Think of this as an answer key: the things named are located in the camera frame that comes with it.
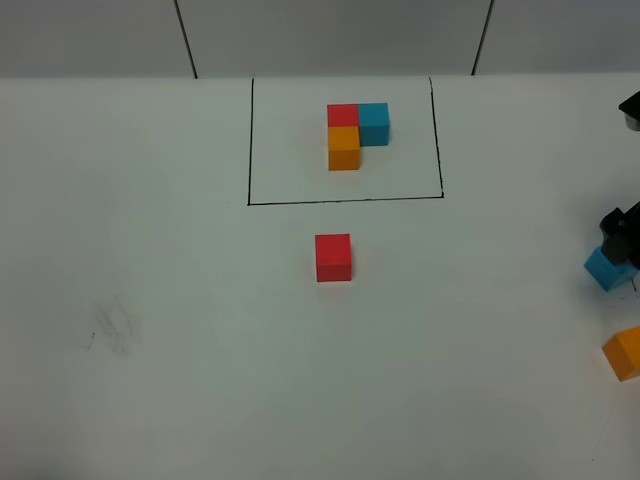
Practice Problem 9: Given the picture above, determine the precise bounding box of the blue template block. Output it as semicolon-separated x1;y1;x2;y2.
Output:
358;103;390;147

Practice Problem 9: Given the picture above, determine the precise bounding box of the orange template block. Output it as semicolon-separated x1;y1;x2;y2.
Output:
328;126;361;171

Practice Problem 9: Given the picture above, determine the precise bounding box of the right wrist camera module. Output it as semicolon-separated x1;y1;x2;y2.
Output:
618;92;640;132

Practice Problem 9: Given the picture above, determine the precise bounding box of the red template block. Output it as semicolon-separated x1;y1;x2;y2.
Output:
327;104;359;127

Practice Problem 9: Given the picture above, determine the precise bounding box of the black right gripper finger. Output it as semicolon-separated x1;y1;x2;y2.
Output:
602;232;639;265

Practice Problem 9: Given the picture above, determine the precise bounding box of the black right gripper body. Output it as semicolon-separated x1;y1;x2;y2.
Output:
599;203;639;235

